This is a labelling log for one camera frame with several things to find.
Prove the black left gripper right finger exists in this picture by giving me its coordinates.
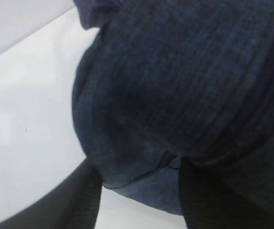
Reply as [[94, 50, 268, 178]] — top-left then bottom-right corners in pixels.
[[178, 157, 274, 229]]

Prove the dark navy fabric lunch bag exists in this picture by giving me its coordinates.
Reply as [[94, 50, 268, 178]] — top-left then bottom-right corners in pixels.
[[72, 0, 274, 214]]

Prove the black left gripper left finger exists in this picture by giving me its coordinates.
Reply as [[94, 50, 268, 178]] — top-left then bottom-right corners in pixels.
[[0, 161, 102, 229]]

